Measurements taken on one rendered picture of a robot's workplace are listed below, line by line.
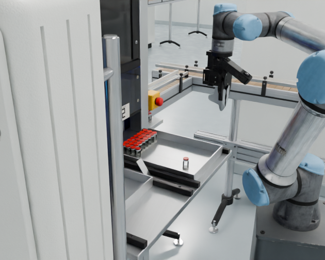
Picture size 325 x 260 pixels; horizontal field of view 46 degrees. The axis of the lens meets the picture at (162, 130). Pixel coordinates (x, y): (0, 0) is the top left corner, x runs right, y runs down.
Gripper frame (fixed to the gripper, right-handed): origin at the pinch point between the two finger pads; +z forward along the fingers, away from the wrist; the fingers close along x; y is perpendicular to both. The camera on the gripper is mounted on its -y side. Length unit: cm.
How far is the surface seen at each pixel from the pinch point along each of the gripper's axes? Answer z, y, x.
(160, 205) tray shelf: 21.5, 4.4, 36.6
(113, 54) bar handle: -36, -13, 80
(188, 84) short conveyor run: 19, 51, -74
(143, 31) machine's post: -21.9, 39.0, -8.2
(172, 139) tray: 20.5, 23.3, -5.4
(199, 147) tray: 21.1, 10.8, -5.5
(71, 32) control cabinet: -41, -17, 92
